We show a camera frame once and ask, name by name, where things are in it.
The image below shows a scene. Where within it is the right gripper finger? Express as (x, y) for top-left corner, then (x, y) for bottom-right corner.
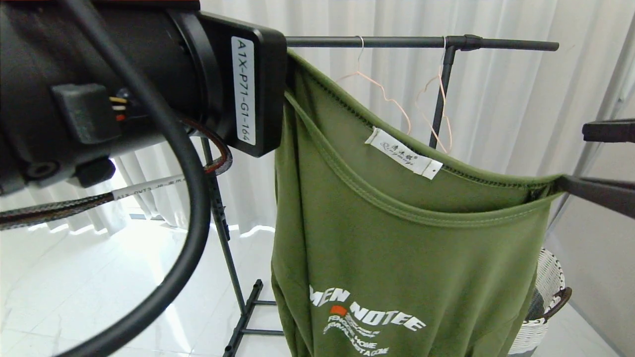
(555, 175), (635, 220)
(582, 118), (635, 144)

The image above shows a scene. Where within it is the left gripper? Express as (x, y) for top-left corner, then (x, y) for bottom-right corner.
(0, 10), (287, 196)

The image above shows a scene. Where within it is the pink clothes hanger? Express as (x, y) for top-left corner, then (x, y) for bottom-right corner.
(335, 36), (412, 135)
(416, 37), (453, 154)

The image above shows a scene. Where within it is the green long-sleeved shirt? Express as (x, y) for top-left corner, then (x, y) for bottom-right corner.
(270, 50), (566, 357)

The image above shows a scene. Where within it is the white laundry basket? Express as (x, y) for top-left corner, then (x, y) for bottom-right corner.
(508, 248), (572, 355)

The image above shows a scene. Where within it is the black clothes rack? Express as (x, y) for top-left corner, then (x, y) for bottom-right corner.
(201, 35), (560, 357)

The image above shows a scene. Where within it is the black cable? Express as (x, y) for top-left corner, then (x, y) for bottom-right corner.
(55, 0), (211, 357)

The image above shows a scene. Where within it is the braided dark cable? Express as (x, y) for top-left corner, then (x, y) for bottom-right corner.
(0, 118), (234, 231)

